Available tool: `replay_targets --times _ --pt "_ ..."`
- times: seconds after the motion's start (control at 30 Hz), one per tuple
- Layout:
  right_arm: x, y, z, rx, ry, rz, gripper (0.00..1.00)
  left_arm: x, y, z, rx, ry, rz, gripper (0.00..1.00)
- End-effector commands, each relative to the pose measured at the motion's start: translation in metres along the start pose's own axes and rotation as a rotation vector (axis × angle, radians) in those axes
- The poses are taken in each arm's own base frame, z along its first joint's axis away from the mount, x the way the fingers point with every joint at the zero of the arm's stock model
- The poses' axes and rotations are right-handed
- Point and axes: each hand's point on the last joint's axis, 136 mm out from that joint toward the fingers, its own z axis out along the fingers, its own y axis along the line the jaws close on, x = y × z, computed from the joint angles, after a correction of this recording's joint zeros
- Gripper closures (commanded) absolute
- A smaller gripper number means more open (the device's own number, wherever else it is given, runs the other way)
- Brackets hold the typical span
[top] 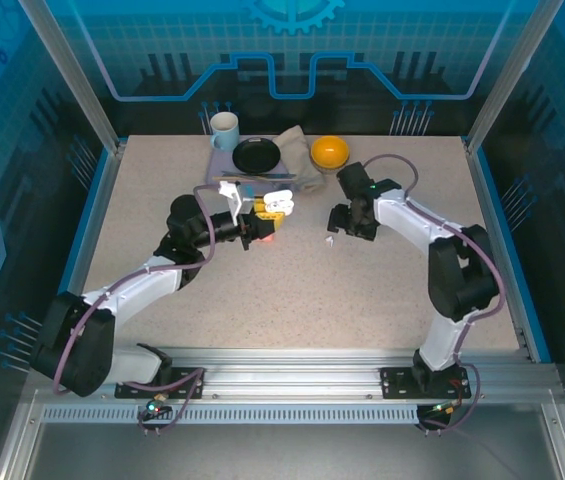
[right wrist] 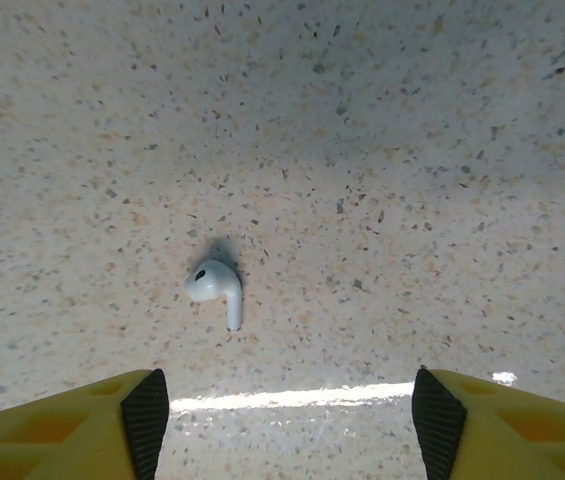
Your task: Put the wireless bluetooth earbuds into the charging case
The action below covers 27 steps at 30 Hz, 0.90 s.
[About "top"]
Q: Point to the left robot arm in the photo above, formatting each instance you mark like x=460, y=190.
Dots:
x=137, y=285

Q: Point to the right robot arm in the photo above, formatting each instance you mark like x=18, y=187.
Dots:
x=402, y=220

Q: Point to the dark blue table knife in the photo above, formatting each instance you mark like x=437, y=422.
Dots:
x=272, y=175

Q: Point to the black round plate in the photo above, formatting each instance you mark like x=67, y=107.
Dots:
x=256, y=155

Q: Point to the purple plastic tray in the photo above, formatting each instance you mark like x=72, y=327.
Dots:
x=219, y=167

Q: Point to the beige folded cloth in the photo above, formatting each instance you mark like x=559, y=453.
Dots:
x=297, y=155

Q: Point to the orange bowl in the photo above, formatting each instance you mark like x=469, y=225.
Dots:
x=329, y=150

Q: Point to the light blue mug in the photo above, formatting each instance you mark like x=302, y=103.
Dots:
x=227, y=140

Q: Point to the small LED circuit board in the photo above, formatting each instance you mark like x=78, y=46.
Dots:
x=154, y=407
x=442, y=407

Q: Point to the grey metal lower panel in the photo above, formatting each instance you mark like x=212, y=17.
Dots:
x=287, y=450

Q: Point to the aluminium side rail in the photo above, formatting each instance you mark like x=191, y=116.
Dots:
x=97, y=200
x=487, y=200

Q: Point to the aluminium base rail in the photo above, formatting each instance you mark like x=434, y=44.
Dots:
x=287, y=375

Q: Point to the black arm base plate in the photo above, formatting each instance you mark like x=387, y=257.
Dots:
x=192, y=385
x=392, y=385

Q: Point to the aluminium frame post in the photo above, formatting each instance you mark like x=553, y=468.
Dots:
x=507, y=80
x=78, y=80

